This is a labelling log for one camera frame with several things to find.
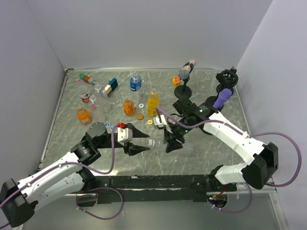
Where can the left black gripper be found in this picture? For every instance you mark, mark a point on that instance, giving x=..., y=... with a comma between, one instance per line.
x=132, y=149

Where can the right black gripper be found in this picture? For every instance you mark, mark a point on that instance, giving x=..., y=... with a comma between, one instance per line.
x=172, y=144

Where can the small orange juice bottle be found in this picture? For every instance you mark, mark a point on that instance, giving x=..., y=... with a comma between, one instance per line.
x=128, y=107

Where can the tall yellow juice bottle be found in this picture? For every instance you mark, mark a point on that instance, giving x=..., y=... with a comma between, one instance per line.
x=153, y=102

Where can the blue label water bottle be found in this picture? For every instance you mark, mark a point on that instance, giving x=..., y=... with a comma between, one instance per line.
x=135, y=83

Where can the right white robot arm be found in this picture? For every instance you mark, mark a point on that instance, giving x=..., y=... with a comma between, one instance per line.
x=260, y=160

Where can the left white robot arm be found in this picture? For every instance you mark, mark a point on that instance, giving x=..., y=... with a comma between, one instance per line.
x=71, y=173

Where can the open orange juice bottle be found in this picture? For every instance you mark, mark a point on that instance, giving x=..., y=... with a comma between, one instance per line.
x=83, y=116

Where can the red label clear bottle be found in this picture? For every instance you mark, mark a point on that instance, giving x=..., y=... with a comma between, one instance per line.
x=84, y=93

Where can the clear small cup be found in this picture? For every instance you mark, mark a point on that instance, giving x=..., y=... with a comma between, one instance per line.
x=97, y=87
x=92, y=98

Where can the blue and wood block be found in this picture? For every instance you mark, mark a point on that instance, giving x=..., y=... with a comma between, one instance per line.
x=112, y=85

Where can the yellow toy brick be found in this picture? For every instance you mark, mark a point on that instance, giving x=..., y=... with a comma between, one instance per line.
x=176, y=81

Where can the pink glitter microphone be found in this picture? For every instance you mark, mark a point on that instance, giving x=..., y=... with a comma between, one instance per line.
x=187, y=69

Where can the purple microphone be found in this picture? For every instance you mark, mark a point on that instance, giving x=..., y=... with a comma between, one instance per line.
x=222, y=98

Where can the colourful block stack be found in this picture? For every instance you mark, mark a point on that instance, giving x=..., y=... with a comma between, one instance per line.
x=87, y=79

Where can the black round holder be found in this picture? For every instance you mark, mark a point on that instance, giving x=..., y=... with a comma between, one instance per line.
x=227, y=79

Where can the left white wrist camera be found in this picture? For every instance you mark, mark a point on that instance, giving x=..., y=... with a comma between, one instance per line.
x=125, y=134

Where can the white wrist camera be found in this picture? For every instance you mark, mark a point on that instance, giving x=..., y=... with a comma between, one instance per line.
x=125, y=134
x=160, y=122

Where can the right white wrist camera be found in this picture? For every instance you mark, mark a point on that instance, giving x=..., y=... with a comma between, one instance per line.
x=160, y=122

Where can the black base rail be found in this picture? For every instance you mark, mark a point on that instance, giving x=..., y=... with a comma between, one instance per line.
x=145, y=188

